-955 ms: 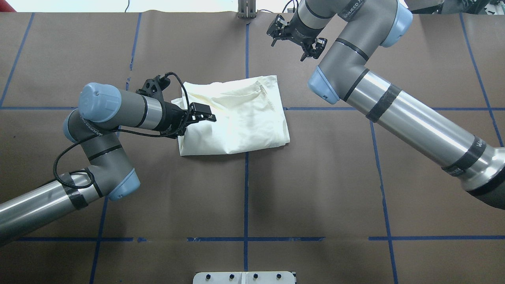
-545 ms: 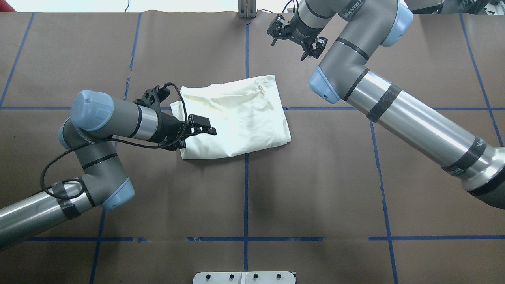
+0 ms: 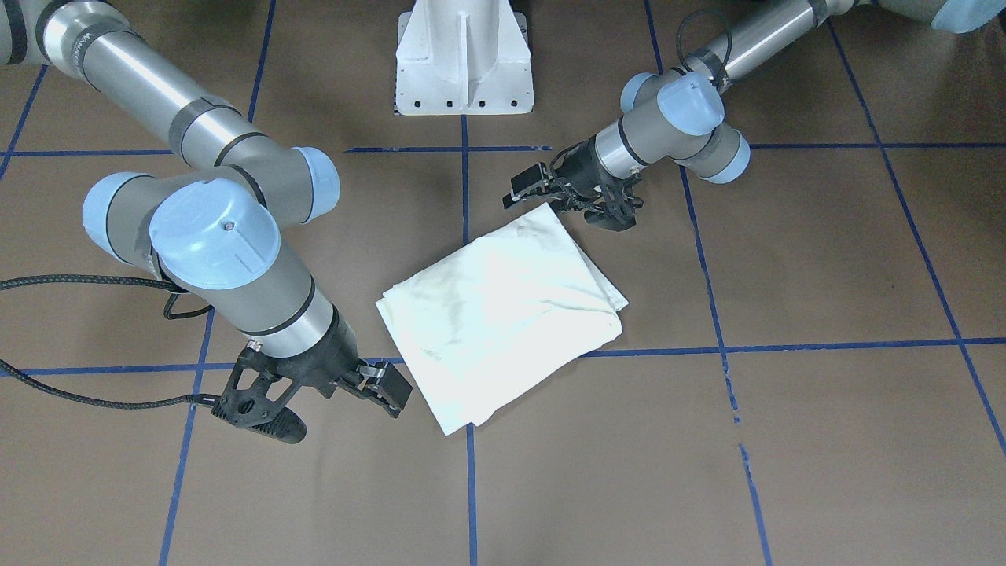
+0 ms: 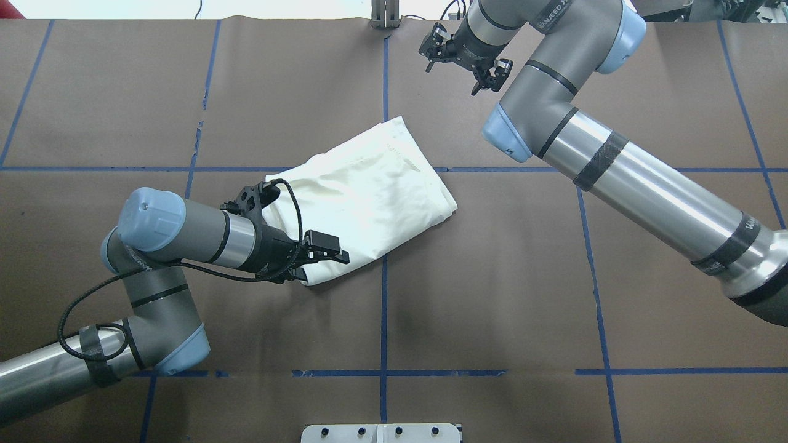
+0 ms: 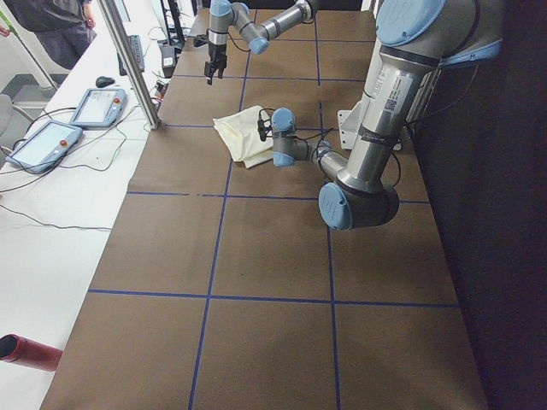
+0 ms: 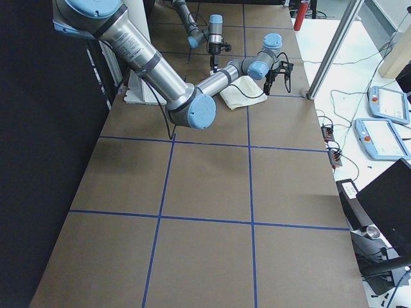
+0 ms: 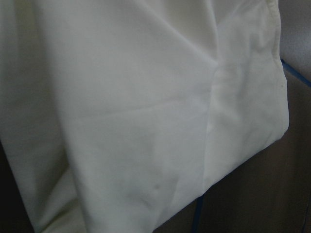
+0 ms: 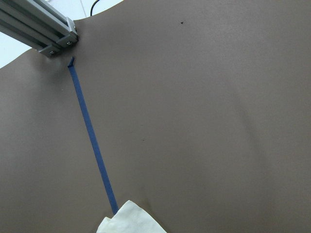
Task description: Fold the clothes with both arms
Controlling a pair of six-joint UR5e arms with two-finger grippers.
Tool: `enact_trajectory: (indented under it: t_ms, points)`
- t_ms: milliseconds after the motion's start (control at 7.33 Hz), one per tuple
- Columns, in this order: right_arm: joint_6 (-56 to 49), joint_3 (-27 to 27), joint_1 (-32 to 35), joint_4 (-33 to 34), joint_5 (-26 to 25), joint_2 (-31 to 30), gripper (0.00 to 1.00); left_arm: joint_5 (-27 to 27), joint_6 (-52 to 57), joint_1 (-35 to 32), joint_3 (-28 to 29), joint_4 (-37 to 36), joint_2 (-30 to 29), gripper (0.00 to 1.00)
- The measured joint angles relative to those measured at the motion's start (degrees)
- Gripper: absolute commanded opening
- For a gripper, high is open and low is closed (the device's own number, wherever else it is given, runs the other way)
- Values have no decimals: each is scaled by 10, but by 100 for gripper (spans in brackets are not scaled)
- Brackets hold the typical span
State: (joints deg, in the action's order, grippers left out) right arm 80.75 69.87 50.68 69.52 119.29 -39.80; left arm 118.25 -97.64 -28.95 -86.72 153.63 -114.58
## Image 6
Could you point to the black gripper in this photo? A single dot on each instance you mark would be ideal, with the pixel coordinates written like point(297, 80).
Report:
point(271, 74)
point(213, 49)

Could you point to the cream long-sleeve cat shirt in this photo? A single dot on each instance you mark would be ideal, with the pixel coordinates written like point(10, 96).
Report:
point(242, 92)

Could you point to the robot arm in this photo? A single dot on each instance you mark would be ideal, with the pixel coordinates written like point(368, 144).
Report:
point(187, 105)
point(212, 36)

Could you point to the orange black connector block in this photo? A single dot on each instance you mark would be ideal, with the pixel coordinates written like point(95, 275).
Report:
point(327, 133)

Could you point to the red fire extinguisher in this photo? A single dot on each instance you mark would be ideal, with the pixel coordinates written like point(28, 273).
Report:
point(302, 9)

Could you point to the far teach pendant tablet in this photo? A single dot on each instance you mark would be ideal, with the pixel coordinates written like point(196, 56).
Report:
point(389, 104)

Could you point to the teach pendant tablet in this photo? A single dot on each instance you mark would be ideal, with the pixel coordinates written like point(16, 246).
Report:
point(380, 139)
point(389, 104)

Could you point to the near teach pendant tablet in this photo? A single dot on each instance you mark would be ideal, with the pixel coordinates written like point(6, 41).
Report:
point(380, 139)

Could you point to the black monitor on desk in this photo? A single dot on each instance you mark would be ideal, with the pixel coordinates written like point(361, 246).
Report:
point(386, 200)

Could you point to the aluminium frame post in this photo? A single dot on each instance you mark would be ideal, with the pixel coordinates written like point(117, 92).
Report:
point(344, 25)

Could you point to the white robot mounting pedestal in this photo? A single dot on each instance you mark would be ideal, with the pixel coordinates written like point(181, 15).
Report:
point(139, 93)

